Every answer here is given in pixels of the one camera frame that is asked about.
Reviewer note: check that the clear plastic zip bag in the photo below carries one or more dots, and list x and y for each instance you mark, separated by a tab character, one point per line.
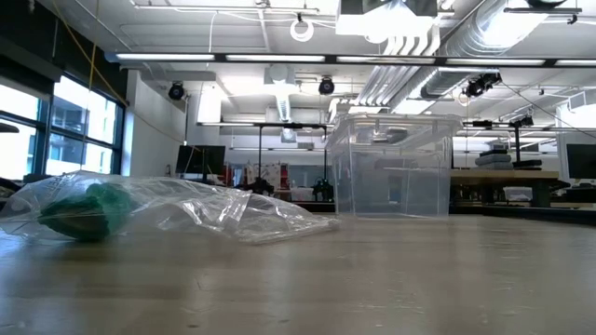
261	218

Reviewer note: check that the clear plastic container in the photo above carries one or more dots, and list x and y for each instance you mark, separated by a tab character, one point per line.
391	186

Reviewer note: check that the green bandage with white core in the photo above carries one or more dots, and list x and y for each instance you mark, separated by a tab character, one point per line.
88	214

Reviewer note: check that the black background robot arm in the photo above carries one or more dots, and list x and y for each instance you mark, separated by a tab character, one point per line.
322	190
261	186

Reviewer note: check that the black computer monitor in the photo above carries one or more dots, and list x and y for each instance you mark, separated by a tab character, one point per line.
200	160
582	160

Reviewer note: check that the white tube ceiling light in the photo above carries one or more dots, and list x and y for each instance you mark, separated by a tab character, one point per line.
274	58
493	61
575	62
163	57

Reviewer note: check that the stack of grey boxes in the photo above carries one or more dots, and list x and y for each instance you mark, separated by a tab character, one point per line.
493	160

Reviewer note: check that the wooden background table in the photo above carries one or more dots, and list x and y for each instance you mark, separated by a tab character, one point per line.
503	176

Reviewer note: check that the white plastic bin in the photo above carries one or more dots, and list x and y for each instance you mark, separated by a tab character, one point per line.
517	193

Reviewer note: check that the black pipe frame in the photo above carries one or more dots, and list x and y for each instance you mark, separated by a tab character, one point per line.
517	139
260	153

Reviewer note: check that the black ceiling camera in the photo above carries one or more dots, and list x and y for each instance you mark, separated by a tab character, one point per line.
482	84
326	86
176	90

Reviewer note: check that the silver ribbed air duct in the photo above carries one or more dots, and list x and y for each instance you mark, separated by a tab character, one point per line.
489	28

